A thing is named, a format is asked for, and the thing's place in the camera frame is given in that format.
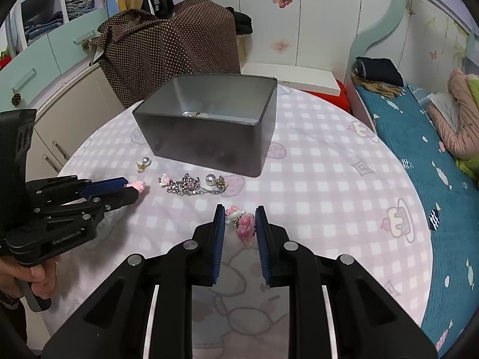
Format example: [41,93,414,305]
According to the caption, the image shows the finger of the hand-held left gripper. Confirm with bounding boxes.
[37,188,139,229]
[25,176,129,205]

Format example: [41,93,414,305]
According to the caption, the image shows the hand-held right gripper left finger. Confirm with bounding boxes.
[41,205,226,359]

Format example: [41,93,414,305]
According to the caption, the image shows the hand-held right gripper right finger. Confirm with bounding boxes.
[255,206,438,359]

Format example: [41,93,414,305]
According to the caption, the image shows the pink cat charm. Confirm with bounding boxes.
[237,215,257,247]

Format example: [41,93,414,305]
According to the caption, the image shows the white pink cartoon charm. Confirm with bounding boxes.
[225,205,246,226]

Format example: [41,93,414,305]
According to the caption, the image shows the grey metal box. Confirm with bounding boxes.
[133,74,278,179]

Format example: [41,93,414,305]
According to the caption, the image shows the person's left forearm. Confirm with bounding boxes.
[0,291,29,346]

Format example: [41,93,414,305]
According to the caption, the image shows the person's left hand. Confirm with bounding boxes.
[0,256,63,300]

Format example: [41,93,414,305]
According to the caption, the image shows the teal drawer cabinet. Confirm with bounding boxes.
[0,7,110,110]

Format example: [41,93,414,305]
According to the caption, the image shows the folded blue jeans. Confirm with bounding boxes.
[23,17,63,45]

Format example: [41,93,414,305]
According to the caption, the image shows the purple white shelf unit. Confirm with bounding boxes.
[13,0,110,45]

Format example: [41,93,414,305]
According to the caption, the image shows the brown polka dot cloth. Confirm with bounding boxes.
[91,0,242,110]

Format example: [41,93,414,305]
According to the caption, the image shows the folded grey clothes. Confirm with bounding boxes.
[64,0,95,19]

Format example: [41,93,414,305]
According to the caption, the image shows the teal printed blanket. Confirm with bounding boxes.
[353,81,479,353]

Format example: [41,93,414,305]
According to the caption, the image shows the white board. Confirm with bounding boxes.
[240,62,340,94]

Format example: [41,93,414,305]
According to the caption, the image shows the red stool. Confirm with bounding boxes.
[334,78,353,112]

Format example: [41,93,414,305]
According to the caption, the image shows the folded tan clothes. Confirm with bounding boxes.
[353,76,405,100]

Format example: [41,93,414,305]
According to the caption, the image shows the folded dark clothes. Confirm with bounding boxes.
[354,56,405,88]

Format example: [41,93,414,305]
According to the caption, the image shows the black cloth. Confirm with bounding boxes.
[225,6,254,37]

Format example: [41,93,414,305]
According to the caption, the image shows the pink padded jacket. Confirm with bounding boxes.
[426,68,479,158]

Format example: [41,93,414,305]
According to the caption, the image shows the white pillow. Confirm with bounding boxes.
[416,89,456,112]

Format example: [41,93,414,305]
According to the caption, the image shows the white wardrobe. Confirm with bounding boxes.
[168,0,398,69]

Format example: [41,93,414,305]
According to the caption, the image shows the silver chain necklace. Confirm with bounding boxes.
[166,174,225,197]

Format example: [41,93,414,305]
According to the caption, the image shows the teal bunk bed frame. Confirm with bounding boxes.
[346,0,413,132]

